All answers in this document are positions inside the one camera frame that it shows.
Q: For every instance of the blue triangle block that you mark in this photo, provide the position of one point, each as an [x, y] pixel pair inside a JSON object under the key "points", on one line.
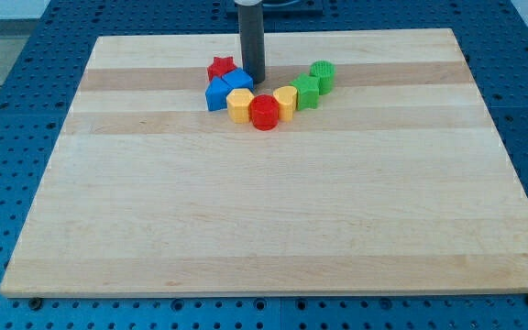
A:
{"points": [[216, 94]]}

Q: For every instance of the green star block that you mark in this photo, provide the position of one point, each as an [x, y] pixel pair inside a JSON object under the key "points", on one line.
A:
{"points": [[308, 91]]}

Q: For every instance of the red star block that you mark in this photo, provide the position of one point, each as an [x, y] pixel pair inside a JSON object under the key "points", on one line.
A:
{"points": [[220, 66]]}

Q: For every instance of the red cylinder block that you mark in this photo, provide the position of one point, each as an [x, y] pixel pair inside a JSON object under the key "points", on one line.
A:
{"points": [[264, 112]]}

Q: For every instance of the yellow hexagon block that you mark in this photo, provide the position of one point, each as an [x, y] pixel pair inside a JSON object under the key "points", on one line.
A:
{"points": [[238, 102]]}

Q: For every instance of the yellow heart block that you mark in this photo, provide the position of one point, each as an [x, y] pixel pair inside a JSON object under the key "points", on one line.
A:
{"points": [[286, 97]]}

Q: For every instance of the blue cube block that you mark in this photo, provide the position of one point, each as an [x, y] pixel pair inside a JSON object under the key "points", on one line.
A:
{"points": [[238, 79]]}

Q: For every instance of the green cylinder block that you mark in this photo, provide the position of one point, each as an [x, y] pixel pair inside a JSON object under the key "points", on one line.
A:
{"points": [[325, 72]]}

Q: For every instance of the light wooden board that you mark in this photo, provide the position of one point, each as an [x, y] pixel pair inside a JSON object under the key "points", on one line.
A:
{"points": [[396, 184]]}

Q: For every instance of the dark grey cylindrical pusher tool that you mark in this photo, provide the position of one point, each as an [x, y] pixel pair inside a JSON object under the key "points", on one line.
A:
{"points": [[252, 42]]}

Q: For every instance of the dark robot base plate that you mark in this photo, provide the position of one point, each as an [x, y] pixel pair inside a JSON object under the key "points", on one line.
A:
{"points": [[278, 8]]}

